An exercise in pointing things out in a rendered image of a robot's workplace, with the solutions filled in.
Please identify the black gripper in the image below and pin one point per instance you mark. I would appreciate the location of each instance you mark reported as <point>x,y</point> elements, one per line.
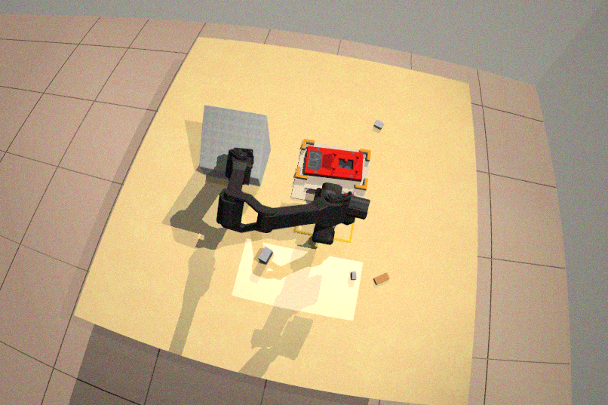
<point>325,235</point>

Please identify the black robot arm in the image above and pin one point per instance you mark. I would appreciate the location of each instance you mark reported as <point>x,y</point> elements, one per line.
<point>329,208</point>

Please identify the orange-brown block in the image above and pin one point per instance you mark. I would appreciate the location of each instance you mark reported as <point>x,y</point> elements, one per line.
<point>381,278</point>

